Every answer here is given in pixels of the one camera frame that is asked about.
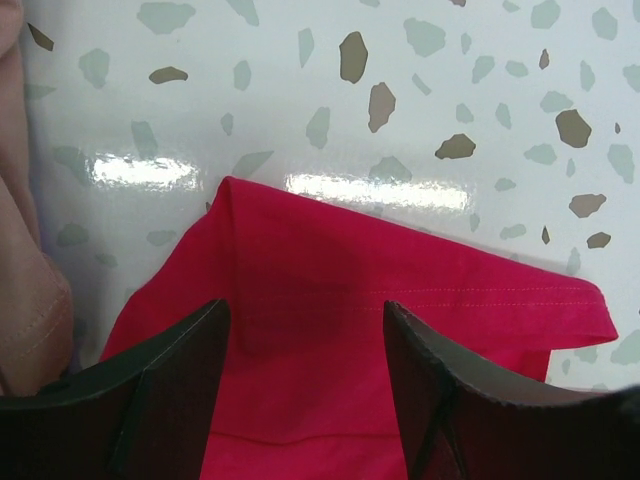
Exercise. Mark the red t shirt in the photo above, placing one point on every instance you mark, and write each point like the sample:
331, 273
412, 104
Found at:
305, 392

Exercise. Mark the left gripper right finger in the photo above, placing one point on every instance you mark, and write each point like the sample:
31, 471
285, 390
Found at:
461, 416

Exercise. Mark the folded pink t shirt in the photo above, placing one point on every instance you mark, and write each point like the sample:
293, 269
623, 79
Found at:
36, 304

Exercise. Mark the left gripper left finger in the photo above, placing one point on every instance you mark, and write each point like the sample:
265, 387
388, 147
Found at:
144, 413

